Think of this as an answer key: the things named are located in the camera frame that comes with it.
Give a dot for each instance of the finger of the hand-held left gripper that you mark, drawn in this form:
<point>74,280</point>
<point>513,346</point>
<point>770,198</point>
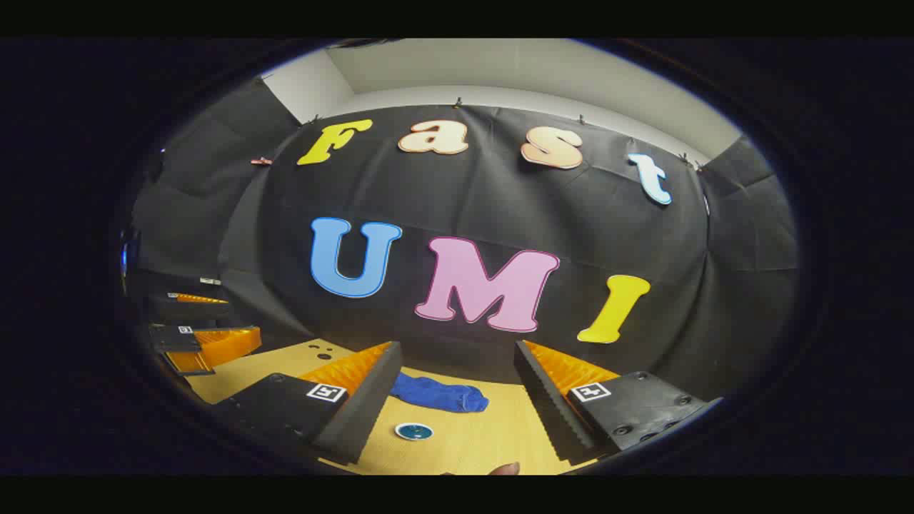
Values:
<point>175,339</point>
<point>189,310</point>

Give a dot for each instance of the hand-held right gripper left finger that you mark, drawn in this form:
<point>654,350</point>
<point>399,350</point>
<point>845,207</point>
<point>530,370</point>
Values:
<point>371,400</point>

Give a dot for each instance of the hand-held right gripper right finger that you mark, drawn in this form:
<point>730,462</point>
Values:
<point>546,403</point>

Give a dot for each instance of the blue towel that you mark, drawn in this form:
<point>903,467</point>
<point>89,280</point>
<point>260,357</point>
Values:
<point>435,394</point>

